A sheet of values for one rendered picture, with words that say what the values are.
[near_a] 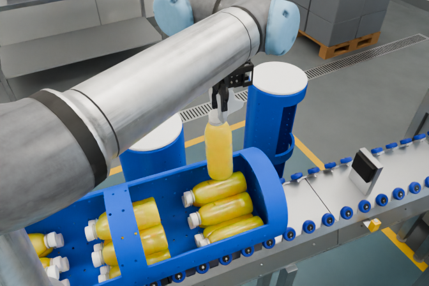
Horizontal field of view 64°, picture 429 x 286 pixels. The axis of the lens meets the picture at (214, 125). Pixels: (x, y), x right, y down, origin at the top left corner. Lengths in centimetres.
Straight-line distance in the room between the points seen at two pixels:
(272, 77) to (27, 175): 150
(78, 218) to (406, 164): 125
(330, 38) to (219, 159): 316
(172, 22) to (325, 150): 243
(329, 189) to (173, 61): 110
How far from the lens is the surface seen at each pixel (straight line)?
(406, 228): 244
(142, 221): 97
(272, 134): 176
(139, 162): 138
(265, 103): 164
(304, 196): 134
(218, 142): 82
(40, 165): 28
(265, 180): 97
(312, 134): 299
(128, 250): 91
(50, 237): 108
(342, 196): 138
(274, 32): 47
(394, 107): 355
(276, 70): 175
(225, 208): 107
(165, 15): 56
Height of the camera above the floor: 197
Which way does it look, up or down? 42 degrees down
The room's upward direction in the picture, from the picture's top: straight up
